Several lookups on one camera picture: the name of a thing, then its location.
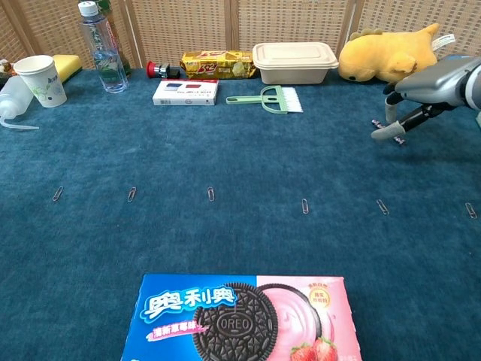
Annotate small white brown figurine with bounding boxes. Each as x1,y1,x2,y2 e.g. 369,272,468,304
0,58,18,78

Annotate white box red blue print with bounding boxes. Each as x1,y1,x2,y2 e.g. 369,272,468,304
152,78,219,107

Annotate translucent squeeze wash bottle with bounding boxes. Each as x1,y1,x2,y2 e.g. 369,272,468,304
0,74,41,132

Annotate white paper cup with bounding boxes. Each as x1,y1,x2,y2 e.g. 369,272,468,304
14,54,68,108

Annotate green handle white brush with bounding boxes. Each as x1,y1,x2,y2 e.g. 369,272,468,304
225,85,304,115

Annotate Oreo strawberry cookie box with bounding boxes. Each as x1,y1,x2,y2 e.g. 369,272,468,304
120,273,362,361

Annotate green label tea bottle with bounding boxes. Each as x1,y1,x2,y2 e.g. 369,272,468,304
95,0,133,77

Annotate wicker folding screen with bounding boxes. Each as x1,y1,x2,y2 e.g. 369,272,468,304
0,0,481,72

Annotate silver magnetic ball bar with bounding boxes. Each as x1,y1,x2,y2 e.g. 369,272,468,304
371,118,407,145

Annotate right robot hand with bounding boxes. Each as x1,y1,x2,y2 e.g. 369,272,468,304
371,56,475,141

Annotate blue velvet table cloth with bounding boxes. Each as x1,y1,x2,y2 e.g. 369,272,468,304
0,67,481,361

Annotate beige lidded lunch box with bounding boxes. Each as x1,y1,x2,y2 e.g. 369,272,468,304
252,41,340,85

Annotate red emergency stop button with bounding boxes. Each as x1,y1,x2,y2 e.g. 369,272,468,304
146,60,182,79

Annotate yellow biscuit pack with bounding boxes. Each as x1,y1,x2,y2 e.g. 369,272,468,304
179,50,257,80

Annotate yellow sponge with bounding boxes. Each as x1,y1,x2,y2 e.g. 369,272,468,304
52,54,83,85

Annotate yellow plush toy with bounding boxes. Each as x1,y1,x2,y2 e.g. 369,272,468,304
338,23,456,84

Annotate clear plastic water bottle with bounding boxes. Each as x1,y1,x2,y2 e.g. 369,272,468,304
77,1,129,95

